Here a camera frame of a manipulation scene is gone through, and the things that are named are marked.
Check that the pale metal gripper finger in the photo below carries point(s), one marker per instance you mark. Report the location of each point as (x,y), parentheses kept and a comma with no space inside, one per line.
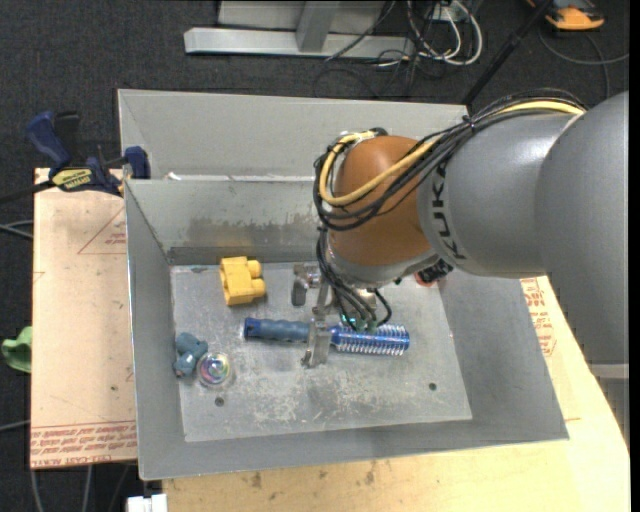
(325,345)
(312,345)

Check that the blue hair brush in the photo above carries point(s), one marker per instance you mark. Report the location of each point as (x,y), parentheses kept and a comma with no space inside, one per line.
(280,330)

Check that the grey metal bin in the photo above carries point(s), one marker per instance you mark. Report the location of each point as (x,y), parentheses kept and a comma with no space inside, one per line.
(300,400)

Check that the yellow toy brick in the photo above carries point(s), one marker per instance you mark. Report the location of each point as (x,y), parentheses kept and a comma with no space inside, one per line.
(239,282)

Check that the clear iridescent ball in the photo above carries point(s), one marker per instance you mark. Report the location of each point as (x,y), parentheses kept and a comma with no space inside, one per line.
(215,370)

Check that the blue-grey toy figure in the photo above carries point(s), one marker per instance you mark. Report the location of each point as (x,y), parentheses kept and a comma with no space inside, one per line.
(187,352)

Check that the brown cardboard board, red print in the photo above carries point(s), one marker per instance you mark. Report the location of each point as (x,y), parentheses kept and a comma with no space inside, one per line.
(80,300)

